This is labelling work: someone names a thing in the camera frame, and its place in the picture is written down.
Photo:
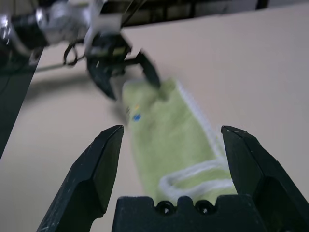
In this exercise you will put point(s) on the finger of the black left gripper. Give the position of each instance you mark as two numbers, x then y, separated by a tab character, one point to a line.
103	82
149	70

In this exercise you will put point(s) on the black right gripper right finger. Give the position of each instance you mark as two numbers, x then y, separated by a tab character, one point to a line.
256	169

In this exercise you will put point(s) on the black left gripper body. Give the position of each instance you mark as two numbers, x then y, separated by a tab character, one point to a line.
108	53

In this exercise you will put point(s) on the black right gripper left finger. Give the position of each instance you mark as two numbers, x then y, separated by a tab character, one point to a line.
96	169

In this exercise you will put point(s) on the green terry towel white trim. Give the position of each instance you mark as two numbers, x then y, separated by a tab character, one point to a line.
169	135

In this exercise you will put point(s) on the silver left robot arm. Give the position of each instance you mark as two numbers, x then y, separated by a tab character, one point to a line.
58	19

